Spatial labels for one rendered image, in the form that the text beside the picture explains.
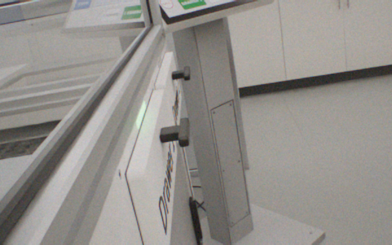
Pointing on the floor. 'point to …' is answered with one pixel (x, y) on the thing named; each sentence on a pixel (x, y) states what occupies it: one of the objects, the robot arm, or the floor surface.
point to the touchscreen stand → (225, 148)
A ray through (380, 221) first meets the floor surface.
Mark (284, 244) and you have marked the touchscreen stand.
